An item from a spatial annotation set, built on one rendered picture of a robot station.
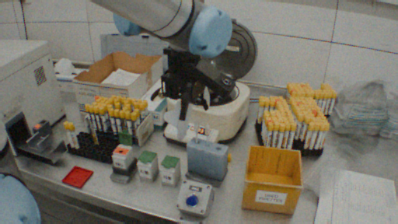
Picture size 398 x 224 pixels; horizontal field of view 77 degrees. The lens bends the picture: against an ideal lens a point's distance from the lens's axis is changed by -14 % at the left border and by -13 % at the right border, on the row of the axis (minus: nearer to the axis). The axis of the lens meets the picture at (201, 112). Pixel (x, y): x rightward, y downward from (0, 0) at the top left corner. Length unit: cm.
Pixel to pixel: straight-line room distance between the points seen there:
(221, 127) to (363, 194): 45
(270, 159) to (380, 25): 64
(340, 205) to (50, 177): 79
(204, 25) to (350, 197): 59
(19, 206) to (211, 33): 34
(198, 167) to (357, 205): 43
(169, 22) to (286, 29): 76
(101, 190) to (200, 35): 54
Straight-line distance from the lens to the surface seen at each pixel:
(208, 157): 73
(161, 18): 37
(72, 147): 94
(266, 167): 79
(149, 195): 76
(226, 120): 86
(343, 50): 113
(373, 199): 84
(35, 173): 93
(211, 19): 40
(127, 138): 79
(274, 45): 112
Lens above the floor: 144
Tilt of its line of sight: 32 degrees down
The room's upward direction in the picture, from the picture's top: straight up
